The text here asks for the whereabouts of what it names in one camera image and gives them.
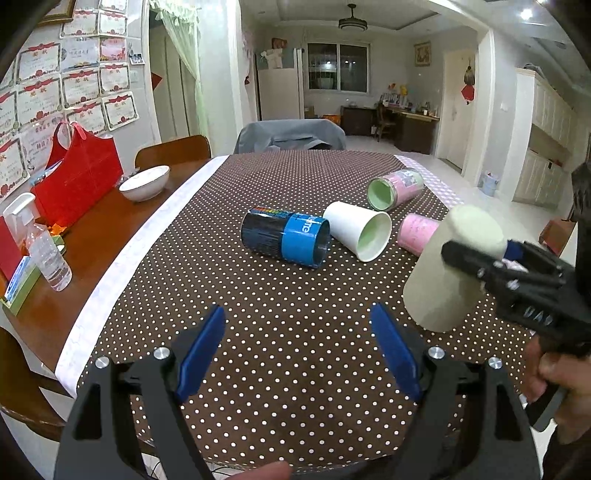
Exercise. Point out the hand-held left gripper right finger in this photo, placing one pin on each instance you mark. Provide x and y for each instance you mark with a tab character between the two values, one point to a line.
397	355

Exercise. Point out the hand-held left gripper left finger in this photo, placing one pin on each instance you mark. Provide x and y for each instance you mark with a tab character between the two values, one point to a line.
203	350

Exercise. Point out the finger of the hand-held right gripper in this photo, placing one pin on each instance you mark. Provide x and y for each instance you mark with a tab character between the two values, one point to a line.
471	261
515	251

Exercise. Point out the cream paper cup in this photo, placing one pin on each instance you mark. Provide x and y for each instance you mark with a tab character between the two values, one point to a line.
443	281

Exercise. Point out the person's right forearm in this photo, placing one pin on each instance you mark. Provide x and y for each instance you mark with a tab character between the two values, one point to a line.
570	443

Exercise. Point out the pink cup green inside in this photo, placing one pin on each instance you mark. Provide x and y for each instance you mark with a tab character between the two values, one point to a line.
397	187

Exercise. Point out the white cup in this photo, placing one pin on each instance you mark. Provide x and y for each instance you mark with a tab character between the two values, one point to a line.
355	228

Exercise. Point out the dark blue cup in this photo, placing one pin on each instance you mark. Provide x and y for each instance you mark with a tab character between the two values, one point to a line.
281	235

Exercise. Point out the person's right hand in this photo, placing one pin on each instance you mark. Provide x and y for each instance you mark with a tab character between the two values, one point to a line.
547	367

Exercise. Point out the person's left hand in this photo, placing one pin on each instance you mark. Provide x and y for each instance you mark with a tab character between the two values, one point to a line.
265	471

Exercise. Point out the brown box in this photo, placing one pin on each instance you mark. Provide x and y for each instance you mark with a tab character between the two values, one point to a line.
558	235

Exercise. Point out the blue waste bin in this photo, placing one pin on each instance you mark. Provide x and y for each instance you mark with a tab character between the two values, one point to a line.
489	183

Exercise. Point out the brown polka dot tablecloth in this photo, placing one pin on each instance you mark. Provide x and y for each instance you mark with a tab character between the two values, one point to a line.
286	295

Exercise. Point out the white cabinet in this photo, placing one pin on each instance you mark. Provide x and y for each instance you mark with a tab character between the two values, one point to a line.
545	138

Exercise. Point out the dark wooden desk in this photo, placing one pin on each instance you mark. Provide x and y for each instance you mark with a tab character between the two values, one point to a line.
406	127

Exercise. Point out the white door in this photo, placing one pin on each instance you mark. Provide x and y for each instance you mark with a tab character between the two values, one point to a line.
455	110

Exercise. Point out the wooden table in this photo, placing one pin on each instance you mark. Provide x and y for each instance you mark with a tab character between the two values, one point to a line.
92	240

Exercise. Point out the dark desk chair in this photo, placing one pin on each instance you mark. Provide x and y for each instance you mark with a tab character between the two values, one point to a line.
385	121

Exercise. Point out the red hanging decoration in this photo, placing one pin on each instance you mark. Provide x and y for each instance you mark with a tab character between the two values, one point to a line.
468	81

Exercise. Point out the white bowl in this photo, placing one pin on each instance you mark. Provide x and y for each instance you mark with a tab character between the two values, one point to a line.
145	182

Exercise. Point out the wooden chair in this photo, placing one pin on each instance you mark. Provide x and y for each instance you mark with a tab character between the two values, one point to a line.
175	150
23	378

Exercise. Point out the clear plastic spray bottle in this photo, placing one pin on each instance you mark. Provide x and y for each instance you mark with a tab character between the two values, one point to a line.
44	249

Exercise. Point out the green tissue box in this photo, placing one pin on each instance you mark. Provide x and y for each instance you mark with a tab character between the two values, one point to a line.
21	286

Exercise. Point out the red bag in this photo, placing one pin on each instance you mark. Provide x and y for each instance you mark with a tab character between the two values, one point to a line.
78	184

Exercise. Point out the red box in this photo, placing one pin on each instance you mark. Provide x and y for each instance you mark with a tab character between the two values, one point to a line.
9	249

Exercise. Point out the grey covered chair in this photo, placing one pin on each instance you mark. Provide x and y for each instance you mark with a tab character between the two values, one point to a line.
291	134

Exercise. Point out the window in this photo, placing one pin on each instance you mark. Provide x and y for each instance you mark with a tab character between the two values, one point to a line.
337	67

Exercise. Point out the white refrigerator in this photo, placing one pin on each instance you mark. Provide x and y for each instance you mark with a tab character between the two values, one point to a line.
279	87

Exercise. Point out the ceiling lamp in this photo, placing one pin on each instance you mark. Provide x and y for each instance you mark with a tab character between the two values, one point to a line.
353	21

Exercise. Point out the green curtain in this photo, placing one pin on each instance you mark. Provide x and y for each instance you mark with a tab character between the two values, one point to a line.
184	60

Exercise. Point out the gold framed picture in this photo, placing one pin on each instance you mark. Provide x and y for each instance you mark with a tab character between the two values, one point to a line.
57	11

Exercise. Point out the framed wall picture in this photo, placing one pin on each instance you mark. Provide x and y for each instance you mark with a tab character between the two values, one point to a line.
422	54

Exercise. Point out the wall of award certificates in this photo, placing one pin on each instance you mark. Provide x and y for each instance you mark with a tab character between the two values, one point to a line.
69	83

